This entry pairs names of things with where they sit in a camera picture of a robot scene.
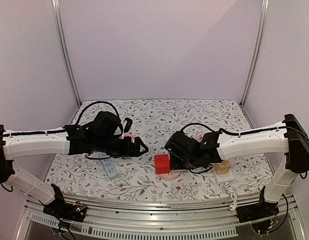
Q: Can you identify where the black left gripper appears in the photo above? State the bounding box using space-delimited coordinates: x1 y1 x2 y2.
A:
94 136 149 159

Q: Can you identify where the pink plug adapter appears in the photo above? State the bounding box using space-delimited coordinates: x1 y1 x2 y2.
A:
124 133 135 141

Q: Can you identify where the round pink socket base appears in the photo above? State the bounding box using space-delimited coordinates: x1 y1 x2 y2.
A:
159 170 183 181

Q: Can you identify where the red cube adapter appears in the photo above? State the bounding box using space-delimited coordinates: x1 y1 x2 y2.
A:
154 154 171 175

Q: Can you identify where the grey blue power strip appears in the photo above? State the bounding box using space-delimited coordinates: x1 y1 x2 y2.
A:
98 153 119 180

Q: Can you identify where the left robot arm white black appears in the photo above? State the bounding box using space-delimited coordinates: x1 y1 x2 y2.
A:
0 111 149 217

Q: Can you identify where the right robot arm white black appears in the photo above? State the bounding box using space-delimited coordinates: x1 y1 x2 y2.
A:
164 114 309 218

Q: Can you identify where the beige cube adapter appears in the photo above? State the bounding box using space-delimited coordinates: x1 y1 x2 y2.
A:
213 160 231 176

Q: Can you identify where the floral patterned table mat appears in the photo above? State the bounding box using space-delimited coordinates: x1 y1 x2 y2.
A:
45 99 273 202

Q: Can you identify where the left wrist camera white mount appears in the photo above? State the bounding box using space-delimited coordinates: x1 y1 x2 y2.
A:
121 117 133 136

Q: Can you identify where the pink coiled cable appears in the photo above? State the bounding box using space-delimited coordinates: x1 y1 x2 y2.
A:
195 131 210 141

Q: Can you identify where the white power cable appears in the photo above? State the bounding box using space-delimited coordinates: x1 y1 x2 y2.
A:
225 182 238 210

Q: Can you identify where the aluminium front rail base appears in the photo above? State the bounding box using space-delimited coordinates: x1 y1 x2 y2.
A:
15 194 307 240

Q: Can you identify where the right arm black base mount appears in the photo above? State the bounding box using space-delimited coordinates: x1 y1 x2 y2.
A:
236 202 279 223

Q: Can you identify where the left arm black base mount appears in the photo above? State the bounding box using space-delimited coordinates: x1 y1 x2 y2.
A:
43 199 88 223

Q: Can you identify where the left aluminium frame post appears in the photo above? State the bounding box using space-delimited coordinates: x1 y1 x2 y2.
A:
51 0 82 106

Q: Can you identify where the aluminium frame post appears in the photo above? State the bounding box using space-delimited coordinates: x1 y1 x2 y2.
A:
240 0 270 108
51 0 82 106

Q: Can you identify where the right aluminium frame post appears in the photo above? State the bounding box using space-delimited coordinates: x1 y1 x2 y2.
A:
240 0 270 108

